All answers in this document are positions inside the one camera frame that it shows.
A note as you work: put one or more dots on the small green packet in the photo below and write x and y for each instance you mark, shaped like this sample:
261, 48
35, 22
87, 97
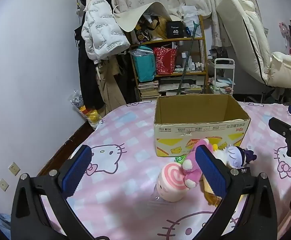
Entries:
179, 159

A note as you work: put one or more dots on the printed cardboard box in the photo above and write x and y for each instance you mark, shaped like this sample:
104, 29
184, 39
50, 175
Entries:
198, 130

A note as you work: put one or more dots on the pink plush toy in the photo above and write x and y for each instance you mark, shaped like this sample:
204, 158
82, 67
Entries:
191, 170

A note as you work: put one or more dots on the pink fan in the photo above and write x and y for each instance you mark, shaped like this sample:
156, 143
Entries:
284, 31

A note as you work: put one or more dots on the black box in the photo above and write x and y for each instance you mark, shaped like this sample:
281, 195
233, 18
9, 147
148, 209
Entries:
174, 30

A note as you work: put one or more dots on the dark cloth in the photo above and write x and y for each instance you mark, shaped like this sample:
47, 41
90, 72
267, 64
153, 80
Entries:
218, 53

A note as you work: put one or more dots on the yellow plush toy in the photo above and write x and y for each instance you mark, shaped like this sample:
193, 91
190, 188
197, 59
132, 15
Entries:
211, 198

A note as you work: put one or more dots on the black patterned bag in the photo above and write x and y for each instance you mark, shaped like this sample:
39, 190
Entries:
143, 30

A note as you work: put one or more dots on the clear plastic bag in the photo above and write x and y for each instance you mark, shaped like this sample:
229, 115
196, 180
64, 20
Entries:
158, 202

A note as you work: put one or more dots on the black coat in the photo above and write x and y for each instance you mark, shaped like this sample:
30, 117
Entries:
88, 80

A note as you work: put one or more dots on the wall socket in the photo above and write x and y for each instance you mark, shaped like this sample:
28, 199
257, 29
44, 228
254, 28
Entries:
3, 185
14, 168

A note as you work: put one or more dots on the cream cushion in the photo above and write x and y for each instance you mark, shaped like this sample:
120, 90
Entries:
284, 70

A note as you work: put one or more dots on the curled cream sheet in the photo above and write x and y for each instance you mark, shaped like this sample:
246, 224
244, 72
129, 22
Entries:
130, 17

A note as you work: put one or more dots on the yellow bag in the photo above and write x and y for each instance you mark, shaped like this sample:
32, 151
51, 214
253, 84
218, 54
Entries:
161, 23

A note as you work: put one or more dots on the green pole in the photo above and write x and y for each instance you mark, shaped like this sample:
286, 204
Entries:
186, 65

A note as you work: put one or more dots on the white trolley cart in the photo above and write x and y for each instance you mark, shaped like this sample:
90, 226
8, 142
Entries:
224, 61

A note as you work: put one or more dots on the white plastic bag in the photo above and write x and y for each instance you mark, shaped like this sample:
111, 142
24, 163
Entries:
189, 15

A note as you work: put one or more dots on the purple-haired plush doll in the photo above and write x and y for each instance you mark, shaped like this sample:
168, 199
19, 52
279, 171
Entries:
235, 155

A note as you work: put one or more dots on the stack of books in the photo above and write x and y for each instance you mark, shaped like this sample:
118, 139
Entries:
148, 91
185, 87

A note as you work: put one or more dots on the pink cat-print bed sheet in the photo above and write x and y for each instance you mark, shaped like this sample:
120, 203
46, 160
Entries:
125, 180

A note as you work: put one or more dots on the teal bag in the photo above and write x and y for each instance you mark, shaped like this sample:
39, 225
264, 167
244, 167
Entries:
144, 65

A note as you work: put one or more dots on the beige coat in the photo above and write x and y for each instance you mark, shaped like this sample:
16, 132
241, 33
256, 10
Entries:
110, 90

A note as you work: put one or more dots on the red patterned bag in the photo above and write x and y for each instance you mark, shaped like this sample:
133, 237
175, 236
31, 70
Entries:
164, 61

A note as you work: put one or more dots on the wooden shelf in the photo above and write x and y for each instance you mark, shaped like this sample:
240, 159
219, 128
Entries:
203, 55

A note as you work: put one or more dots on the pink swirl roll plush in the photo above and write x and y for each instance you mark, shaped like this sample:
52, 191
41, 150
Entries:
171, 180

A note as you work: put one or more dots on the row of small bottles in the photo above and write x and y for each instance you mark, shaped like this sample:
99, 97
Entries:
194, 65

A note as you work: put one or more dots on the plastic bag of toys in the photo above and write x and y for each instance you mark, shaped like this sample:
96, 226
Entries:
81, 105

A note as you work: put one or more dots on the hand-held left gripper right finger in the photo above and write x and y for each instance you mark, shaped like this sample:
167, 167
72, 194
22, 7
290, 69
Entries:
211, 172

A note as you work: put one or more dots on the cream folded mattress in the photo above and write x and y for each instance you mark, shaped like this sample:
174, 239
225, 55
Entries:
238, 25

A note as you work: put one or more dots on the white puffer jacket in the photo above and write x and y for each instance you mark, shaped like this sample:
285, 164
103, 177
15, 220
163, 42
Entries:
103, 25

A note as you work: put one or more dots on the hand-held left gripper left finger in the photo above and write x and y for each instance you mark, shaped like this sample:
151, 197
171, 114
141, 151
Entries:
76, 172

